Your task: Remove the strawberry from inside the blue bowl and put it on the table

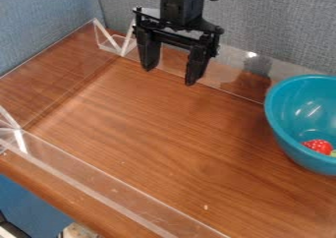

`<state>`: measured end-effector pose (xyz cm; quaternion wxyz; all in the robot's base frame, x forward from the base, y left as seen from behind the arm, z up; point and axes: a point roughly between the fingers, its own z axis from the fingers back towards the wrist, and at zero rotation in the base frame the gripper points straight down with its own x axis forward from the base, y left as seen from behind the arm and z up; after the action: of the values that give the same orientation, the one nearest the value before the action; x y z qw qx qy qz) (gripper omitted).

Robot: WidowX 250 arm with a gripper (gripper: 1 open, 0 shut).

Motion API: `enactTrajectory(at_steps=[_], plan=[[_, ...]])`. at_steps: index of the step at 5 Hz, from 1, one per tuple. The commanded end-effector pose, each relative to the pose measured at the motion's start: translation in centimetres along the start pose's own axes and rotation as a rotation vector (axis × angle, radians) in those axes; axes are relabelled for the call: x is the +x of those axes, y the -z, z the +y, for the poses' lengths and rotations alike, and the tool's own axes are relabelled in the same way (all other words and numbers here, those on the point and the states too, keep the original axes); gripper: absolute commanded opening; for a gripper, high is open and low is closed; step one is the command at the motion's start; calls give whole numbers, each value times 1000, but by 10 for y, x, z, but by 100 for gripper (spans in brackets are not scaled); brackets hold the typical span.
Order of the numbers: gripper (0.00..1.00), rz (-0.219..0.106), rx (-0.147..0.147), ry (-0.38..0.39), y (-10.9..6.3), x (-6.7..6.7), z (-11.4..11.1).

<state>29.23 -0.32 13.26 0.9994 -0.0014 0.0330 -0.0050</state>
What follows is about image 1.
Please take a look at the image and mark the red toy strawberry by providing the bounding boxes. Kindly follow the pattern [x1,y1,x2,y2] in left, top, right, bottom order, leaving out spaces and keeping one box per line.
[301,139,333,155]

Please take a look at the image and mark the clear acrylic back barrier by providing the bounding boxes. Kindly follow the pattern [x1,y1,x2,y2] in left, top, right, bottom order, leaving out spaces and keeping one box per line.
[90,18,336,105]

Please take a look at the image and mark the clear acrylic front barrier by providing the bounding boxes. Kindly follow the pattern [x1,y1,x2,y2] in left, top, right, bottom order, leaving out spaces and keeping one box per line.
[0,106,229,238]

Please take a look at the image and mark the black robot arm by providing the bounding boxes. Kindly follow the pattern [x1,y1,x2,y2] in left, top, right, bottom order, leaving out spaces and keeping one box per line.
[132,0,224,86]

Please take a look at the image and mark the clear acrylic barrier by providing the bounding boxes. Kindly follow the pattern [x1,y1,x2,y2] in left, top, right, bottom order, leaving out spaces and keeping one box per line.
[0,106,229,238]
[90,18,336,105]

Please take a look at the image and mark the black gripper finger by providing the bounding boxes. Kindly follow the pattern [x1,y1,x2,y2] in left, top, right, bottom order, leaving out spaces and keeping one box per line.
[185,45,209,86]
[136,34,161,71]

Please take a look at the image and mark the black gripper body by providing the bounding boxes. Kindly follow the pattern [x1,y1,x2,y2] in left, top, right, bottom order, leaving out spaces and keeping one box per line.
[132,7,224,57]

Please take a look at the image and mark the blue plastic bowl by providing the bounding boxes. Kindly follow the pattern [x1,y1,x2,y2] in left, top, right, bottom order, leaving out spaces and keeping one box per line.
[264,74,336,176]

